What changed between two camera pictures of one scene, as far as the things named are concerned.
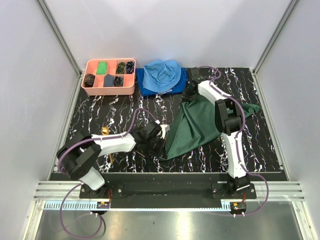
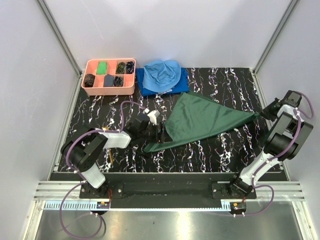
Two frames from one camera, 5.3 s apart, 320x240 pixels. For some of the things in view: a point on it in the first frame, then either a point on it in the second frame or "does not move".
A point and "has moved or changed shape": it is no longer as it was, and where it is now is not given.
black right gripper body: (188, 94) to (268, 112)
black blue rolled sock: (130, 66) does not move
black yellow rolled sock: (120, 68) does not move
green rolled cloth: (101, 68) does not move
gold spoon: (105, 131) does not move
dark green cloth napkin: (195, 122) has moved or changed shape
